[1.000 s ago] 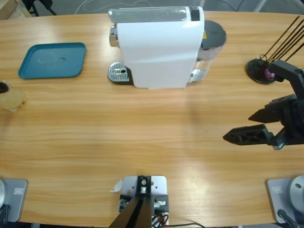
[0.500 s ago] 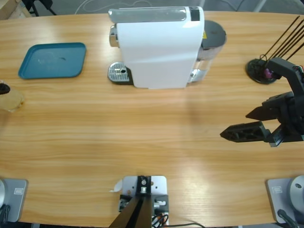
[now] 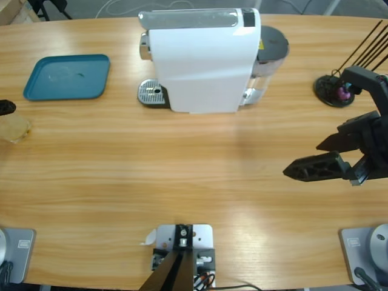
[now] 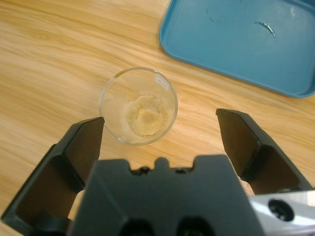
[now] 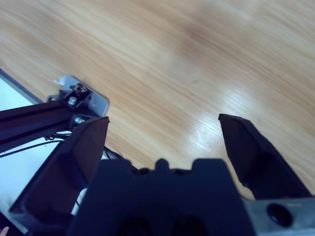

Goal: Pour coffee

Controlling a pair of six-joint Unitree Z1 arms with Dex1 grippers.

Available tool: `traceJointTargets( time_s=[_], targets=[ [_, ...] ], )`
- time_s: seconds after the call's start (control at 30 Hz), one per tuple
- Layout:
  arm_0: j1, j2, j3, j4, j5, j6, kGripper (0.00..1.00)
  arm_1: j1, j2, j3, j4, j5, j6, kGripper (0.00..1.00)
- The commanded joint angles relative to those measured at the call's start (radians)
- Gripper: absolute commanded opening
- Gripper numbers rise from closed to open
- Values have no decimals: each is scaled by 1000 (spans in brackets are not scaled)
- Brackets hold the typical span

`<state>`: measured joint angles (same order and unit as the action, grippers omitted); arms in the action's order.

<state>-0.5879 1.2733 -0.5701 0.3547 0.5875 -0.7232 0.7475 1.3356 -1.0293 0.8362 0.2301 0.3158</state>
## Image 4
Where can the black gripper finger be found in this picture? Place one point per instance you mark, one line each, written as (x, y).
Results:
(61, 172)
(256, 159)

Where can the clear glass cup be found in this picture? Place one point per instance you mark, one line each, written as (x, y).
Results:
(147, 118)

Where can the teal plastic tray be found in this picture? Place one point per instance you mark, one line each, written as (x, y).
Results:
(233, 44)

